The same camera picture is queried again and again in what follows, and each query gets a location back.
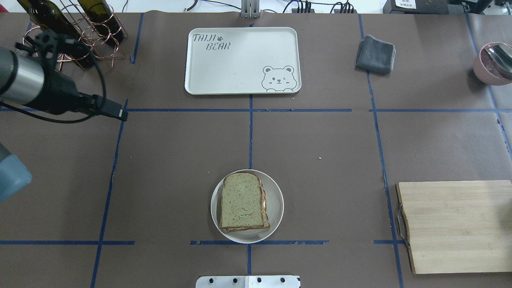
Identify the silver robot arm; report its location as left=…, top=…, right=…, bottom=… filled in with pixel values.
left=0, top=47, right=128, bottom=202

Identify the black desktop computer box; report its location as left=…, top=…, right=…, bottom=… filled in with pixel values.
left=382, top=0, right=493, bottom=15

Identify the pink bowl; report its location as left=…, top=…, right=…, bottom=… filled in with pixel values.
left=472, top=42, right=512, bottom=86

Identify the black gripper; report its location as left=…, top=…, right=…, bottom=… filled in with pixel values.
left=40, top=71, right=128, bottom=122

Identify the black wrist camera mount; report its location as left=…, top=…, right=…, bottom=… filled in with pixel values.
left=14, top=30, right=88, bottom=60

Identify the black power strip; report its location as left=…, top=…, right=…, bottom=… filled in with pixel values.
left=283, top=0, right=357, bottom=14

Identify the bread slice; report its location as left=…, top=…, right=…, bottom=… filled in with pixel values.
left=219, top=172, right=270, bottom=230

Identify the copper wire bottle rack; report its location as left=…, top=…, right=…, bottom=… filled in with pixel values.
left=24, top=0, right=128, bottom=71

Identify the grey folded cloth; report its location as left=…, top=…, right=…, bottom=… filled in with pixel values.
left=355, top=34, right=396, bottom=74

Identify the bottom toast slice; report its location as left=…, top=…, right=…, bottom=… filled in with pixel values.
left=219, top=176, right=271, bottom=233

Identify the cream bear serving tray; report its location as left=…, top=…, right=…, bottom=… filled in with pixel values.
left=184, top=27, right=302, bottom=95

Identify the aluminium frame post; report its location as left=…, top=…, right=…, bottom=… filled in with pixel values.
left=241, top=0, right=261, bottom=18

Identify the metal scoop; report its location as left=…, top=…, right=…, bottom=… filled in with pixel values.
left=485, top=43, right=512, bottom=80

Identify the wooden cutting board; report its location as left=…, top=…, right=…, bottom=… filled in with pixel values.
left=396, top=180, right=512, bottom=274

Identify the middle green wine bottle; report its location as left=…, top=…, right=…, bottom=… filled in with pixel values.
left=78, top=0, right=124, bottom=47

